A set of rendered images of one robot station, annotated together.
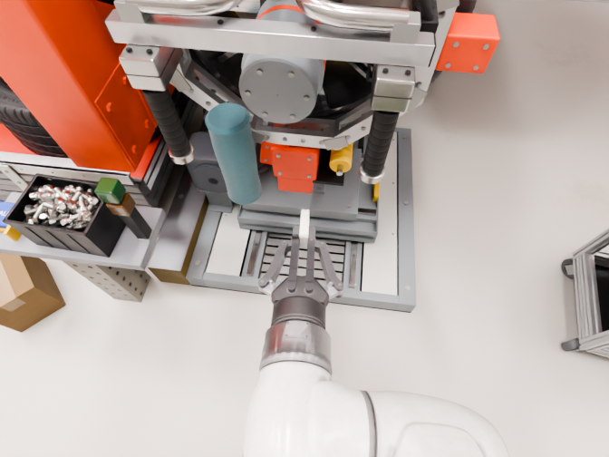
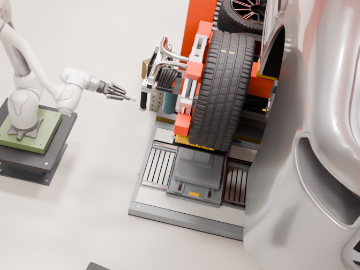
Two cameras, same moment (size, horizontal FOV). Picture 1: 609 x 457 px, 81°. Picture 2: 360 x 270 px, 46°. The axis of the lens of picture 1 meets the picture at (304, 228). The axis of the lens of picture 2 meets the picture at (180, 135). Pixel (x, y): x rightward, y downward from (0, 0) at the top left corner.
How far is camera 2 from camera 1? 223 cm
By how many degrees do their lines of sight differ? 47
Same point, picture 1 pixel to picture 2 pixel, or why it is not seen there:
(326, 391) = (82, 79)
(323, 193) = (188, 163)
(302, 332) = (95, 80)
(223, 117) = not seen: hidden behind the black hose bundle
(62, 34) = (188, 38)
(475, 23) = (184, 121)
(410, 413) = (75, 90)
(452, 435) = (69, 94)
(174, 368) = (118, 121)
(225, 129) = not seen: hidden behind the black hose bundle
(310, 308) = (101, 84)
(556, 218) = not seen: outside the picture
